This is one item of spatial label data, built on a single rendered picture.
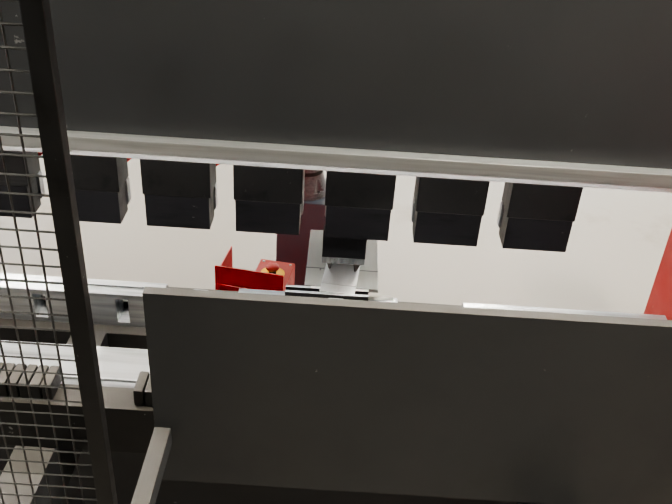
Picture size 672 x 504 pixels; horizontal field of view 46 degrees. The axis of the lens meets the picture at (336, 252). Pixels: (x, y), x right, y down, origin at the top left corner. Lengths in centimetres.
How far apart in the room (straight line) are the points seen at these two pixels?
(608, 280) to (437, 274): 83
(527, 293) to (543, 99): 241
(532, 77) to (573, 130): 13
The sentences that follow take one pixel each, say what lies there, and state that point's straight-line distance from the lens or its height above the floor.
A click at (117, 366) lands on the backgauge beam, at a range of 175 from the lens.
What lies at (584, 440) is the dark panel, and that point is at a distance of 155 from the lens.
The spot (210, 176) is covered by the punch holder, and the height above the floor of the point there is 131.
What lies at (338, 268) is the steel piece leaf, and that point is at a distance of 200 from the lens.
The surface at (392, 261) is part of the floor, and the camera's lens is 389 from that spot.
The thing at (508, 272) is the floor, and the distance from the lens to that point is 395.
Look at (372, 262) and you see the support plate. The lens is 204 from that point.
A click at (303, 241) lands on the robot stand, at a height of 62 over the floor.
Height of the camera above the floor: 211
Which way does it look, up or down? 33 degrees down
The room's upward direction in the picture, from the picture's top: 4 degrees clockwise
